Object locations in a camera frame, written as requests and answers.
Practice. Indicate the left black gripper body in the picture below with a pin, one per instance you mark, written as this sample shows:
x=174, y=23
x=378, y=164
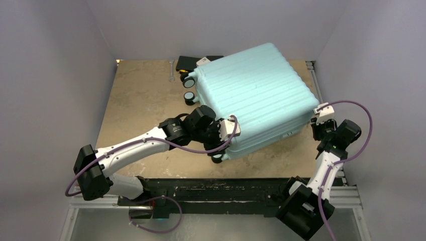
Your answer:
x=211, y=137

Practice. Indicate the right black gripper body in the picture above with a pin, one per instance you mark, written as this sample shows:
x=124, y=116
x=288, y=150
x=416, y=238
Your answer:
x=321, y=131

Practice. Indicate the light blue suitcase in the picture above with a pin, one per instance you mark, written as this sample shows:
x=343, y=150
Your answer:
x=260, y=88

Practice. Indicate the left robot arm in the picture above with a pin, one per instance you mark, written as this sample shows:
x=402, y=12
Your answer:
x=96, y=170

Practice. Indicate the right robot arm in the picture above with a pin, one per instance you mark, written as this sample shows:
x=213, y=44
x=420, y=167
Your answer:
x=319, y=176

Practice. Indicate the white power bank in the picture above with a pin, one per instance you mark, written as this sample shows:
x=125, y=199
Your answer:
x=202, y=61

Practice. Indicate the silver metal wrench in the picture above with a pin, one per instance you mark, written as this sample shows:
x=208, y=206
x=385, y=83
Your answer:
x=171, y=76

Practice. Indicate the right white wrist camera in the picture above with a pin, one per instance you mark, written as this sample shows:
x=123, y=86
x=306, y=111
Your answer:
x=323, y=113

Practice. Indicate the black metal base rail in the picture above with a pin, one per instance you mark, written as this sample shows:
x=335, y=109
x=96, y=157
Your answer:
x=250, y=196

